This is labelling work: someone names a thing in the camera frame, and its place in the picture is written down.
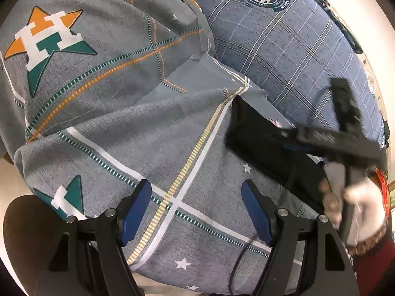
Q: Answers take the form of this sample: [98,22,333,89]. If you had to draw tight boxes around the blue plaid bedding bundle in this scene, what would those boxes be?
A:
[196,0,385,145]

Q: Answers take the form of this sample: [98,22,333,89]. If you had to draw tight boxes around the red packaging clutter pile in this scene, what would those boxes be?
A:
[374,169,391,219]

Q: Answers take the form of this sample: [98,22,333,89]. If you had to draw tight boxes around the black pants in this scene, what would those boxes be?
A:
[226,95,326,214]

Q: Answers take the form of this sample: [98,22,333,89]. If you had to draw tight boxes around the white gloved right hand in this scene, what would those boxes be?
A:
[319,162,388,250]

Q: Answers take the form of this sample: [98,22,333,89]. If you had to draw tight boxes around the grey star-patterned bed quilt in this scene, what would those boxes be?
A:
[1,0,317,294]

